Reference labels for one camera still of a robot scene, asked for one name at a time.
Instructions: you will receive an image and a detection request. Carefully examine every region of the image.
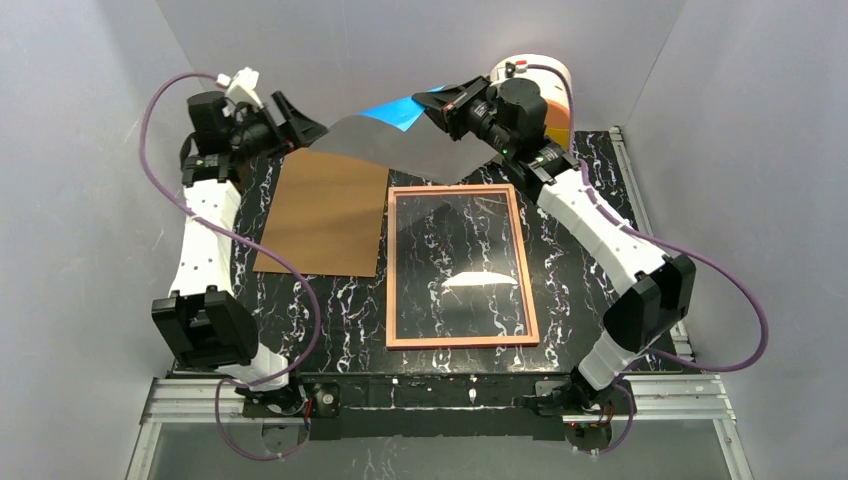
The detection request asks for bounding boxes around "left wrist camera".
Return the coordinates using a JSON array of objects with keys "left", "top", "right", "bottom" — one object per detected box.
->
[{"left": 215, "top": 67, "right": 265, "bottom": 117}]

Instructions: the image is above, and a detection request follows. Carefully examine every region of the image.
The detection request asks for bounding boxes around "round cream drawer cabinet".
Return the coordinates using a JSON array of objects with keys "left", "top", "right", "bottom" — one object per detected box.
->
[{"left": 489, "top": 53, "right": 574, "bottom": 151}]

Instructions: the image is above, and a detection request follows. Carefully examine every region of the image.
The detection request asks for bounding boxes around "pink photo frame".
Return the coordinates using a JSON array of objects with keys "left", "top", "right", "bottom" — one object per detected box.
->
[{"left": 386, "top": 184, "right": 540, "bottom": 350}]

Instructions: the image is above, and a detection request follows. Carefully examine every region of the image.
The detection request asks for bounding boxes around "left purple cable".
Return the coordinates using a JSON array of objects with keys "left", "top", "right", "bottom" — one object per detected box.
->
[{"left": 137, "top": 72, "right": 323, "bottom": 462}]

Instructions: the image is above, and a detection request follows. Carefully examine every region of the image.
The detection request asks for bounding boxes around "aluminium rail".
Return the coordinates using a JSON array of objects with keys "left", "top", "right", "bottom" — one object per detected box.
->
[
  {"left": 126, "top": 374, "right": 753, "bottom": 479},
  {"left": 609, "top": 127, "right": 696, "bottom": 366}
]

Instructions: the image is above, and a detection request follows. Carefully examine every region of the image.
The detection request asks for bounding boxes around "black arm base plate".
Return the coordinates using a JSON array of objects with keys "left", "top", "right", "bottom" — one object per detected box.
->
[{"left": 242, "top": 372, "right": 637, "bottom": 443}]

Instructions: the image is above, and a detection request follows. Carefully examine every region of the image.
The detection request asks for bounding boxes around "aluminium front rail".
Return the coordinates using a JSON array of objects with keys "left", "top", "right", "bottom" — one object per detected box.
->
[{"left": 126, "top": 374, "right": 753, "bottom": 479}]

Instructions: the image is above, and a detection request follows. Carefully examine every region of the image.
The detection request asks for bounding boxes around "aluminium right side rail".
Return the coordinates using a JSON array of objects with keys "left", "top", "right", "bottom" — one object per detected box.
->
[{"left": 609, "top": 127, "right": 696, "bottom": 366}]

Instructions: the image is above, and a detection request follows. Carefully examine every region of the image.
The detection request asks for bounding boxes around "brown cardboard backing board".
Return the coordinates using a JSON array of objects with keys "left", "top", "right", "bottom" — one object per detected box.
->
[{"left": 261, "top": 148, "right": 389, "bottom": 278}]

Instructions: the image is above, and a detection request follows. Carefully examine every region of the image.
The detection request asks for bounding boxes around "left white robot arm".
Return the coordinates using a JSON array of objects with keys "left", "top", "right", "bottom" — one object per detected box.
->
[{"left": 151, "top": 91, "right": 327, "bottom": 395}]

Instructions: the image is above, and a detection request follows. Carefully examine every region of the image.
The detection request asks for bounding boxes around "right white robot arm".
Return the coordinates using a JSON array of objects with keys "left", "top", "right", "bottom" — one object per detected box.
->
[{"left": 412, "top": 77, "right": 696, "bottom": 396}]

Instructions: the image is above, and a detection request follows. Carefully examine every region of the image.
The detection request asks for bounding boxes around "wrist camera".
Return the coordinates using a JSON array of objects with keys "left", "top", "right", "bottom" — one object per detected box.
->
[
  {"left": 503, "top": 59, "right": 528, "bottom": 79},
  {"left": 215, "top": 67, "right": 265, "bottom": 117}
]

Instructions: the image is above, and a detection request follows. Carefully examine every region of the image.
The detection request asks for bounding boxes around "beach landscape photo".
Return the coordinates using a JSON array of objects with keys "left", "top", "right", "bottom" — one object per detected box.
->
[{"left": 310, "top": 96, "right": 496, "bottom": 185}]

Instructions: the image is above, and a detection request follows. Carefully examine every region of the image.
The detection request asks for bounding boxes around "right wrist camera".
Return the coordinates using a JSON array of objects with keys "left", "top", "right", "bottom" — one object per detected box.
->
[{"left": 503, "top": 59, "right": 528, "bottom": 79}]

